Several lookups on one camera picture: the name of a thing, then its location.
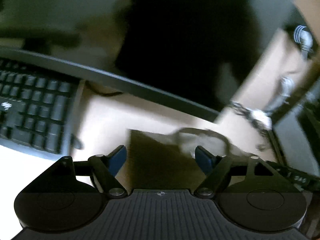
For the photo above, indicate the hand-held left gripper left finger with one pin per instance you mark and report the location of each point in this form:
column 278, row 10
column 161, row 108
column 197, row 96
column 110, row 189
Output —
column 117, row 158

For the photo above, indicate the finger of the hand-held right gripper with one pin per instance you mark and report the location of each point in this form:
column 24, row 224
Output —
column 296, row 177

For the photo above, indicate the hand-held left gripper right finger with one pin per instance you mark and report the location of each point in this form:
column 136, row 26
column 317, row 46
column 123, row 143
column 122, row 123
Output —
column 205, row 158

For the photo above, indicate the olive dotted garment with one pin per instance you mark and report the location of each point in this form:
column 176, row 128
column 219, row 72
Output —
column 155, row 160

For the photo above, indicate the white computer case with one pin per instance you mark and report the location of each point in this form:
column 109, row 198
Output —
column 295, row 142

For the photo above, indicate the crumpled white tissue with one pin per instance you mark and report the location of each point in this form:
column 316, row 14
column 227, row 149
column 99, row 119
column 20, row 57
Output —
column 261, row 116

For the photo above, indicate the black keyboard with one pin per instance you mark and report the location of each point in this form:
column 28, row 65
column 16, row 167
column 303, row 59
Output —
column 37, row 105

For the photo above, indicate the black computer monitor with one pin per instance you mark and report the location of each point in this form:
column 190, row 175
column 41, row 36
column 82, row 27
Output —
column 175, row 42

